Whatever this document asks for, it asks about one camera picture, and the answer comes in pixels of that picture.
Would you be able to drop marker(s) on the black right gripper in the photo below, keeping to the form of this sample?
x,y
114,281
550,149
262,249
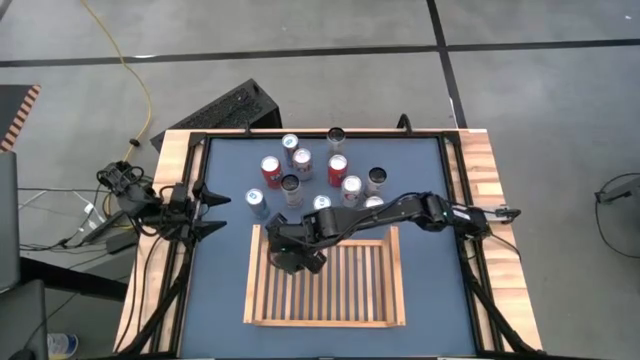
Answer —
x,y
300,232

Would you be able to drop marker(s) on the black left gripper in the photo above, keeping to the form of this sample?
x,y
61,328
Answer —
x,y
182,215

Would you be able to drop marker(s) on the blue silver Red Bull can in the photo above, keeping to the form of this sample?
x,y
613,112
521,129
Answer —
x,y
289,142
255,199
322,202

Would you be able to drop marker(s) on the red can sideways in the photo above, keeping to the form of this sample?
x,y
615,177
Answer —
x,y
291,186

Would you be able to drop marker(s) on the silver Diet Coke can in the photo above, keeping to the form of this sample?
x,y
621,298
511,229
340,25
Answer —
x,y
352,186
302,160
373,201

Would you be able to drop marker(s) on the white Celsius drink can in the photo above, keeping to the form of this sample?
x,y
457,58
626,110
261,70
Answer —
x,y
376,177
336,136

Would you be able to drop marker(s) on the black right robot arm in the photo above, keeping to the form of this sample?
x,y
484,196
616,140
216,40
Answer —
x,y
390,212

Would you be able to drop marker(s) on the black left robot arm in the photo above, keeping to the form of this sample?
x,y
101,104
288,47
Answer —
x,y
131,200

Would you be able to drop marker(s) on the wooden slatted shelf tray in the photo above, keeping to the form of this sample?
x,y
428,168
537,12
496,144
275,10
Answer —
x,y
360,285

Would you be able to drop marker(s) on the blue table mat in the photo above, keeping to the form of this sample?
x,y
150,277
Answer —
x,y
225,300

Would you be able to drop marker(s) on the black power strip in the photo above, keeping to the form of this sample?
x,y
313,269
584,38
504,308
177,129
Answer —
x,y
102,226

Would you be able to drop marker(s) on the black mesh computer case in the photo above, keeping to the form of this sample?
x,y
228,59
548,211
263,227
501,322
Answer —
x,y
235,107

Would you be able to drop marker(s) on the black base beam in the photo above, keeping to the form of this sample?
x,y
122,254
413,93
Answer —
x,y
75,280

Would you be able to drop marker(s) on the white blue container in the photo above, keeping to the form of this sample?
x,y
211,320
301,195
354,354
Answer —
x,y
62,345

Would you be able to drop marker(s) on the grey panel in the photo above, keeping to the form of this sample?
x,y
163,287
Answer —
x,y
7,220

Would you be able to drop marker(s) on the black mat with striped edge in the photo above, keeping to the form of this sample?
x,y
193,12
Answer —
x,y
12,107

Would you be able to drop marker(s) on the grey stand base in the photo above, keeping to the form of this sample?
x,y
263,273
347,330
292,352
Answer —
x,y
622,191

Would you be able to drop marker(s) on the black metal table frame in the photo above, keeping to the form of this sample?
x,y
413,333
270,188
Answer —
x,y
390,135

